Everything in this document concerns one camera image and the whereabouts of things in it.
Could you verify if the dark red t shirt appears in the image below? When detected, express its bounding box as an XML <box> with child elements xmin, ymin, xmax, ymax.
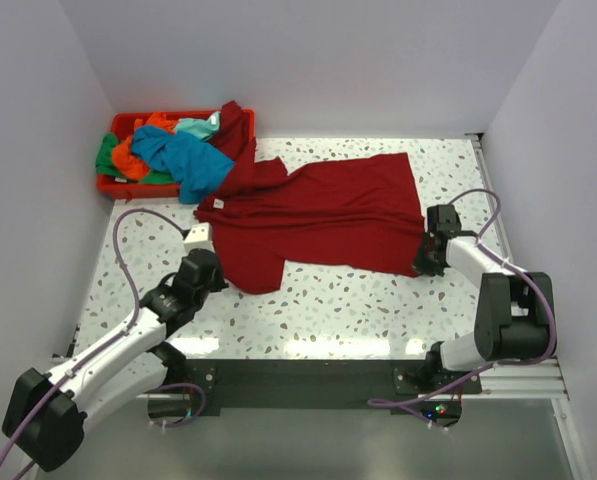
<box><xmin>194</xmin><ymin>101</ymin><xmax>424</xmax><ymax>294</ymax></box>

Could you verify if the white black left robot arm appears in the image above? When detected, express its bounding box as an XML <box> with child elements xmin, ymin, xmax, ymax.
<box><xmin>2</xmin><ymin>249</ymin><xmax>227</xmax><ymax>472</ymax></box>

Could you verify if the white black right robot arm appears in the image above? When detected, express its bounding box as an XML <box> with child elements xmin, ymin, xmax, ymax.
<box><xmin>413</xmin><ymin>204</ymin><xmax>557</xmax><ymax>393</ymax></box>

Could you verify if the blue t shirt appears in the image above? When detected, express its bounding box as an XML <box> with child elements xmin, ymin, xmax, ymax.
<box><xmin>131</xmin><ymin>125</ymin><xmax>235</xmax><ymax>204</ymax></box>

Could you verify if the orange t shirt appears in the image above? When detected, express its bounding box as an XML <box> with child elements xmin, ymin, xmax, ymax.
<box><xmin>111</xmin><ymin>112</ymin><xmax>178</xmax><ymax>185</ymax></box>

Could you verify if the green t shirt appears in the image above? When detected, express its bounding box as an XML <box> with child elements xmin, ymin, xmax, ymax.
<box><xmin>95</xmin><ymin>133</ymin><xmax>174</xmax><ymax>185</ymax></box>

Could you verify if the light teal t shirt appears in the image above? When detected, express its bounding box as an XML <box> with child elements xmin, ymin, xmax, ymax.
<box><xmin>174</xmin><ymin>111</ymin><xmax>220</xmax><ymax>141</ymax></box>

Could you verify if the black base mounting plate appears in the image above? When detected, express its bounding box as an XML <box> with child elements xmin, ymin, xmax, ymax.
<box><xmin>163</xmin><ymin>359</ymin><xmax>462</xmax><ymax>416</ymax></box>

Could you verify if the red plastic bin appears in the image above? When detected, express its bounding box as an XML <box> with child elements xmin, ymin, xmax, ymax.
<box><xmin>96</xmin><ymin>101</ymin><xmax>255</xmax><ymax>200</ymax></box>

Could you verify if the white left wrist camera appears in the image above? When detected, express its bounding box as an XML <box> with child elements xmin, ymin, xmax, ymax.
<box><xmin>183</xmin><ymin>223</ymin><xmax>214</xmax><ymax>253</ymax></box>

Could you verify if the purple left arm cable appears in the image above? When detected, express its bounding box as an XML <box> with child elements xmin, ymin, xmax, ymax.
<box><xmin>0</xmin><ymin>208</ymin><xmax>209</xmax><ymax>480</ymax></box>

